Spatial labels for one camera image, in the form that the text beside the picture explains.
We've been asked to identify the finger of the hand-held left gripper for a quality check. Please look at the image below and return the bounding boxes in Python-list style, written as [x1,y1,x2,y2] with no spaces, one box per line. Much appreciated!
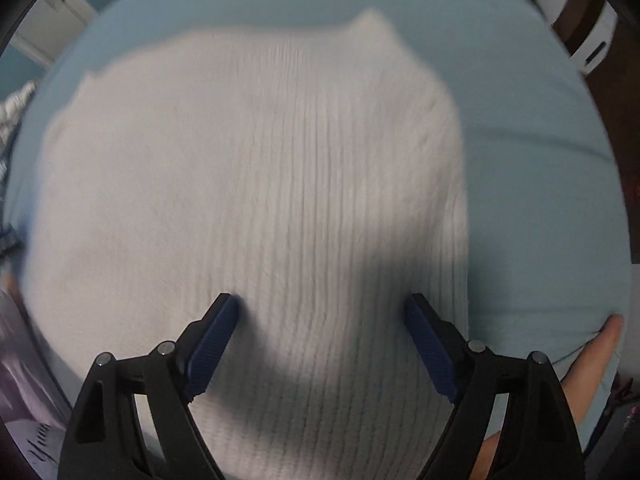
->
[0,226,21,257]

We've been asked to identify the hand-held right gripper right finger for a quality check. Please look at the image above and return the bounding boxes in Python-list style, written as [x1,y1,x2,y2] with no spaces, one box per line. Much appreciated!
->
[404,292,586,480]

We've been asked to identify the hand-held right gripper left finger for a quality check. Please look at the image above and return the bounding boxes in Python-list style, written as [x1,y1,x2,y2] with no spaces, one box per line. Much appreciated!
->
[57,292,240,480]

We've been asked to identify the blue and white knit sweater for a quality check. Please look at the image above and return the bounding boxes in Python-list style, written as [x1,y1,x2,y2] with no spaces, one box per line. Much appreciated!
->
[22,7,471,480]

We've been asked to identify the white puffy duvet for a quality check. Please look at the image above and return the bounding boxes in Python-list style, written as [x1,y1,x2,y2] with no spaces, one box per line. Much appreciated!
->
[0,80,38,146]

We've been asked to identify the person's right foot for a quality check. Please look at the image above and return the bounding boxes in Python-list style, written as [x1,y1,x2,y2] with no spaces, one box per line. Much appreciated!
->
[470,314,626,480]

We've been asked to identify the blue bed sheet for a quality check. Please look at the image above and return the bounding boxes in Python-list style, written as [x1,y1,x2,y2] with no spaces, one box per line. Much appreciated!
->
[0,0,633,461]

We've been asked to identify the white door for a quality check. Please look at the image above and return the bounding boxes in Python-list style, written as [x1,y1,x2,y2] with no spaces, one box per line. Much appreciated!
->
[10,0,98,68]

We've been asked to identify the brown wooden chair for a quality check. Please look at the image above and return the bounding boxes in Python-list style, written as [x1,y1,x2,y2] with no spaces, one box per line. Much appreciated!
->
[550,0,640,266]

